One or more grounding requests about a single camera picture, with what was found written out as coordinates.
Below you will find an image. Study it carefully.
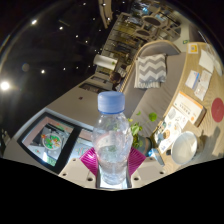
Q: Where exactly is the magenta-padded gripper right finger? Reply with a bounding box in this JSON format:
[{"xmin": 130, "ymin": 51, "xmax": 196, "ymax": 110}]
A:
[{"xmin": 125, "ymin": 146, "xmax": 167, "ymax": 190}]

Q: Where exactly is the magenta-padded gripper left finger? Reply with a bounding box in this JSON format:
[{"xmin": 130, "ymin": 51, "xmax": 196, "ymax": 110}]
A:
[{"xmin": 59, "ymin": 147, "xmax": 99, "ymax": 190}]

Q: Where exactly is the clear blue-capped water bottle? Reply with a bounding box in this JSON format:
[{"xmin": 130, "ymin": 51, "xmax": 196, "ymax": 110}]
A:
[{"xmin": 91, "ymin": 90, "xmax": 133, "ymax": 186}]

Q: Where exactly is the small blue white carton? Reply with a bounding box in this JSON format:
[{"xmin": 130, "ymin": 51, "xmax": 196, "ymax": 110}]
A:
[{"xmin": 147, "ymin": 148, "xmax": 166, "ymax": 167}]

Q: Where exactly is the green potted plant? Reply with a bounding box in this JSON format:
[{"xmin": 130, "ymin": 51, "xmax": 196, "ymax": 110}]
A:
[{"xmin": 128, "ymin": 111, "xmax": 160, "ymax": 156}]

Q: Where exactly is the window with colourful posters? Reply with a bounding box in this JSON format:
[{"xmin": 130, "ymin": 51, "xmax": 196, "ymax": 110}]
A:
[{"xmin": 16, "ymin": 112, "xmax": 95, "ymax": 175}]

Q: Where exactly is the white mug with dark lettering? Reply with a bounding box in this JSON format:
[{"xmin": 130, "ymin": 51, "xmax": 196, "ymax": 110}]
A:
[{"xmin": 170, "ymin": 130, "xmax": 204, "ymax": 166}]

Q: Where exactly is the printed paper menu sheet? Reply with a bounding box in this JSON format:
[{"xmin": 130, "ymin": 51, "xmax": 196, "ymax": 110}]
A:
[{"xmin": 155, "ymin": 106, "xmax": 190, "ymax": 155}]

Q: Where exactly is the grey curved sofa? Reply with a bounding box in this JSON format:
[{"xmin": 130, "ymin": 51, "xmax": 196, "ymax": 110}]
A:
[{"xmin": 123, "ymin": 40, "xmax": 188, "ymax": 135}]

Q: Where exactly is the white and orange box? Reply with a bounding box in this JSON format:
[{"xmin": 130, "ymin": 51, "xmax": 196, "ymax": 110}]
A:
[{"xmin": 172, "ymin": 90, "xmax": 206, "ymax": 128}]

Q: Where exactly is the flat round red coaster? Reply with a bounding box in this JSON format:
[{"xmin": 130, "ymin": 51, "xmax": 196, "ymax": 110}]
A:
[{"xmin": 210, "ymin": 97, "xmax": 224, "ymax": 124}]

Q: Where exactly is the person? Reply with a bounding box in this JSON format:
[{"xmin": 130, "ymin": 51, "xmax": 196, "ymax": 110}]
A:
[{"xmin": 108, "ymin": 70, "xmax": 123, "ymax": 86}]

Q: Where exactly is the grey white chevron cushion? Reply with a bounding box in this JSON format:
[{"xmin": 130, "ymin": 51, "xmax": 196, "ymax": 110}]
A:
[{"xmin": 133, "ymin": 53, "xmax": 168, "ymax": 90}]

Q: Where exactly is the group of ceiling lights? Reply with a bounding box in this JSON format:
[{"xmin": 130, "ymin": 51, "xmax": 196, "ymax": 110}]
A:
[{"xmin": 0, "ymin": 18, "xmax": 98, "ymax": 93}]

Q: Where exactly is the white round column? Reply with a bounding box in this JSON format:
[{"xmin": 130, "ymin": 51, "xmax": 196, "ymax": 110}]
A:
[{"xmin": 93, "ymin": 54, "xmax": 118, "ymax": 71}]

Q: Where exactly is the white paper napkin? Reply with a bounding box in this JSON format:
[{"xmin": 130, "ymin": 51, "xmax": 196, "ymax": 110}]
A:
[{"xmin": 198, "ymin": 49, "xmax": 215, "ymax": 73}]

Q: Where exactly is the yellow square table sticker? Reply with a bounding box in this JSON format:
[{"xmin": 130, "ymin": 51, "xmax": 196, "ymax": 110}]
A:
[{"xmin": 187, "ymin": 43, "xmax": 200, "ymax": 55}]

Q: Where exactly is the group of dining chairs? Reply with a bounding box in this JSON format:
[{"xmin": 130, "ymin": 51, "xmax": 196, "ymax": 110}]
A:
[{"xmin": 133, "ymin": 3, "xmax": 183, "ymax": 42}]

